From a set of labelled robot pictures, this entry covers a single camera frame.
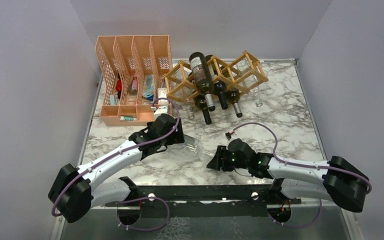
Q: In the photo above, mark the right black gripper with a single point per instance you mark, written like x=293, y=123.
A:
x=218, y=162

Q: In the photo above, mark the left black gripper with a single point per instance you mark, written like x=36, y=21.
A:
x=176, y=137

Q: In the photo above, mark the clear glass jar silver lid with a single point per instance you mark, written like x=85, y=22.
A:
x=191, y=149

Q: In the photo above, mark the white wine bottle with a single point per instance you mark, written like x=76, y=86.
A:
x=202, y=78

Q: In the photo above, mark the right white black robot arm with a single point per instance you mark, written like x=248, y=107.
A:
x=336, y=180

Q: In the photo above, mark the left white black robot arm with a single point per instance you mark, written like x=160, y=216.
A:
x=76, y=190

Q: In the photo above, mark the wooden wine rack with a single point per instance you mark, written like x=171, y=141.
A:
x=184, y=91

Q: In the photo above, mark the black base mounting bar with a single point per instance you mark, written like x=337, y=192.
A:
x=195, y=201

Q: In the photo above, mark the white stapler box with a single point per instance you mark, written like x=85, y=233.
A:
x=161, y=96

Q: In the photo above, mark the blue item in organizer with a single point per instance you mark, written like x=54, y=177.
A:
x=148, y=88

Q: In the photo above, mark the pink item in organizer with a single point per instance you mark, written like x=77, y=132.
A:
x=133, y=87

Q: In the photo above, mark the light blue tube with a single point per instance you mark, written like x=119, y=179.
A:
x=112, y=100

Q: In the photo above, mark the red item in organizer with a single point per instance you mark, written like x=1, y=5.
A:
x=119, y=86

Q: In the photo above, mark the orange plastic file organizer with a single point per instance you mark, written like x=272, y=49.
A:
x=129, y=55

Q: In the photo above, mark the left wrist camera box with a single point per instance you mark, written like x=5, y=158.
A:
x=160, y=110

